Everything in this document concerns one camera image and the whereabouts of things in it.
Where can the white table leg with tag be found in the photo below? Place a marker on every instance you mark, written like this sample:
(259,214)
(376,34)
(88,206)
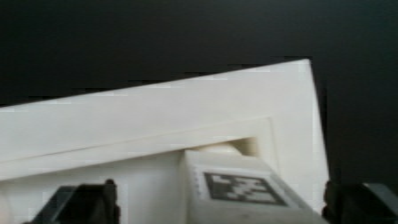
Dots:
(237,193)

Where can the white square tabletop part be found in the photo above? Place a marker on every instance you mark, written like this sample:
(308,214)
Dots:
(139,163)

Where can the white obstacle fence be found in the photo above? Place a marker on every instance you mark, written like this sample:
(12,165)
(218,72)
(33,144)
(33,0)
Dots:
(95,128)

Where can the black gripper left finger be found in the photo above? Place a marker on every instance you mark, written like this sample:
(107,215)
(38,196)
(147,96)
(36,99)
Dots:
(81,205)

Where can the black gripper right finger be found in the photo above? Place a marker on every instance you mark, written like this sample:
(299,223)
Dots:
(360,204)

